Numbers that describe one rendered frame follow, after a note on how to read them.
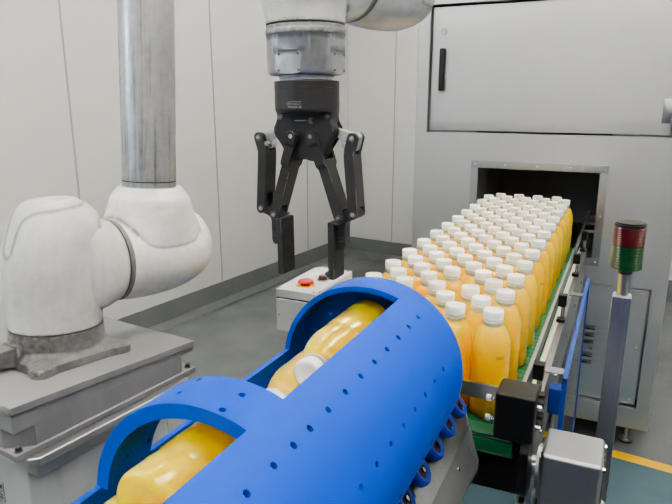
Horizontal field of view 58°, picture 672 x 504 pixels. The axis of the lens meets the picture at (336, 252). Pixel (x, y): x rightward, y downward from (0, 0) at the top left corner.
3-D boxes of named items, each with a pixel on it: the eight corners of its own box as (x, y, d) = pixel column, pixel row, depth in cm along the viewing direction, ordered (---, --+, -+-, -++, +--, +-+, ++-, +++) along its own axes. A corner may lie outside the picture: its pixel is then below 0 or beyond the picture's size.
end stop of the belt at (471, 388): (326, 367, 131) (326, 354, 130) (327, 365, 132) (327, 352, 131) (517, 405, 115) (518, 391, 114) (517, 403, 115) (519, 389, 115)
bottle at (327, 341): (346, 298, 98) (284, 342, 81) (389, 298, 95) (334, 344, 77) (351, 341, 100) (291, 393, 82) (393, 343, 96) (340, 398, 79)
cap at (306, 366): (298, 354, 80) (291, 359, 79) (324, 356, 79) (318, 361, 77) (301, 381, 81) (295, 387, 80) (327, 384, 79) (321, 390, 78)
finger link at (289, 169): (297, 133, 70) (287, 129, 70) (273, 221, 74) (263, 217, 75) (313, 132, 73) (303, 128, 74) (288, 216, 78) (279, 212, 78)
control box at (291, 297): (276, 330, 138) (275, 286, 136) (316, 303, 156) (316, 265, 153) (315, 337, 134) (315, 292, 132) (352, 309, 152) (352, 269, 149)
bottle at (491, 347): (462, 405, 125) (467, 312, 120) (494, 400, 127) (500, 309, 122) (478, 422, 118) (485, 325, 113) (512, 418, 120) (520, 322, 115)
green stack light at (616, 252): (608, 269, 128) (611, 247, 127) (609, 262, 134) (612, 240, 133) (642, 273, 126) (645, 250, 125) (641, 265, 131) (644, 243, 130)
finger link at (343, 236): (340, 205, 73) (363, 207, 72) (341, 247, 74) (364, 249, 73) (335, 207, 71) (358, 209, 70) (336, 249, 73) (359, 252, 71)
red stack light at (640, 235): (611, 246, 127) (613, 228, 126) (612, 240, 133) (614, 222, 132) (645, 249, 125) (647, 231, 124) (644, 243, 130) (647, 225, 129)
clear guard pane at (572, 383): (543, 576, 139) (563, 380, 127) (573, 417, 207) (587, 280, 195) (546, 576, 138) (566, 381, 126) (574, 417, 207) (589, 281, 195)
